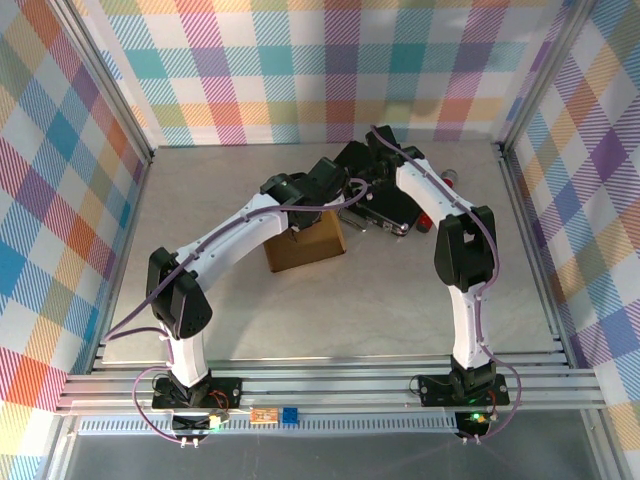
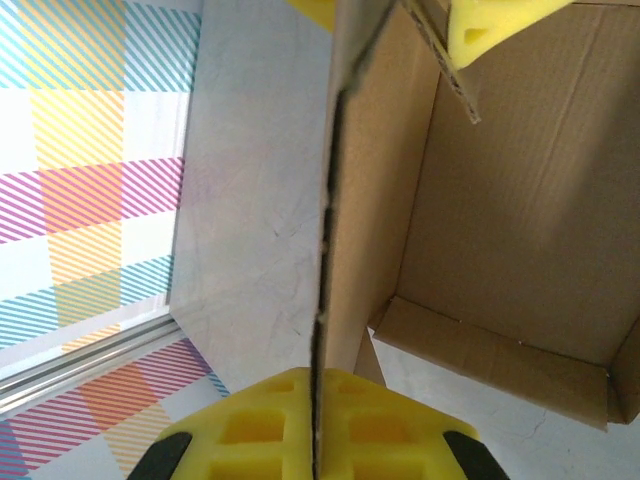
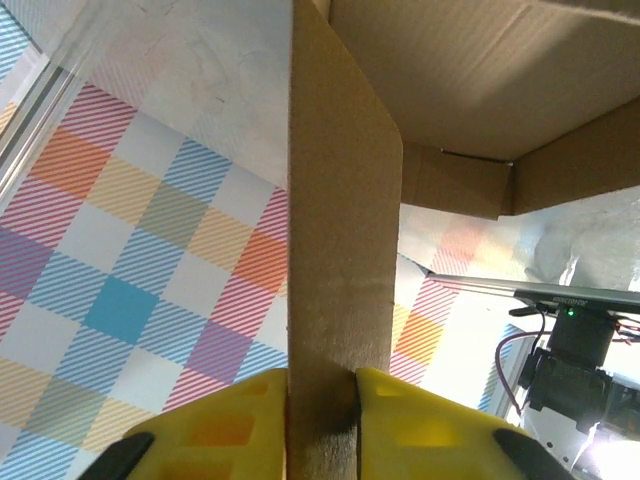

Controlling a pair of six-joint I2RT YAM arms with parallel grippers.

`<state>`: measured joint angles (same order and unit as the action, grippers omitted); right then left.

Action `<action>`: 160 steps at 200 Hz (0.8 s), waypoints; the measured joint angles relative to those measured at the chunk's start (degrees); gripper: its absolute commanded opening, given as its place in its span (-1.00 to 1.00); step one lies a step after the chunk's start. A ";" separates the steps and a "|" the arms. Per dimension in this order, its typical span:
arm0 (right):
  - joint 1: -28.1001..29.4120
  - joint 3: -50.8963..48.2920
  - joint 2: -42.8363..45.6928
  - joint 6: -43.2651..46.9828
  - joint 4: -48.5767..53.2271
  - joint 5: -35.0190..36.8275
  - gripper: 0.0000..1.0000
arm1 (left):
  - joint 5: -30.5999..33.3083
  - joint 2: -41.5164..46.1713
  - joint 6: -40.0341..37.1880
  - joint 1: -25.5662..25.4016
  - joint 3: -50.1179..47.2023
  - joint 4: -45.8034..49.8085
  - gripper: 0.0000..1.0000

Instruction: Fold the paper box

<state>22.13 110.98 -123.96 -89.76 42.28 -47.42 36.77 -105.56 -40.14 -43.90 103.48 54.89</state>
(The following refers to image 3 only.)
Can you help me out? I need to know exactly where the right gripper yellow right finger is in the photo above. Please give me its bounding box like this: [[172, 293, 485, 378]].
[[354, 368, 576, 480]]

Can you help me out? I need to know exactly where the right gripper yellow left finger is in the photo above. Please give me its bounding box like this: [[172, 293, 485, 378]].
[[94, 368, 290, 480]]

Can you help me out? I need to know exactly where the brown cardboard box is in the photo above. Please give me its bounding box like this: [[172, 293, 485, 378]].
[[287, 0, 640, 480]]

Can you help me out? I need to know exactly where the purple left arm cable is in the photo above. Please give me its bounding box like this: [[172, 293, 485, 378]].
[[493, 333, 540, 417]]

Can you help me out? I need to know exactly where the aluminium front rail beam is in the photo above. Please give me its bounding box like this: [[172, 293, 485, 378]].
[[427, 271, 640, 304]]

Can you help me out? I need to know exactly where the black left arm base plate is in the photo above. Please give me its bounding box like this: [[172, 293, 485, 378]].
[[509, 287, 640, 317]]

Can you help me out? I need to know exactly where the aluminium side rail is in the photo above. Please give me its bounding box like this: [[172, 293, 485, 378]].
[[0, 29, 96, 201]]

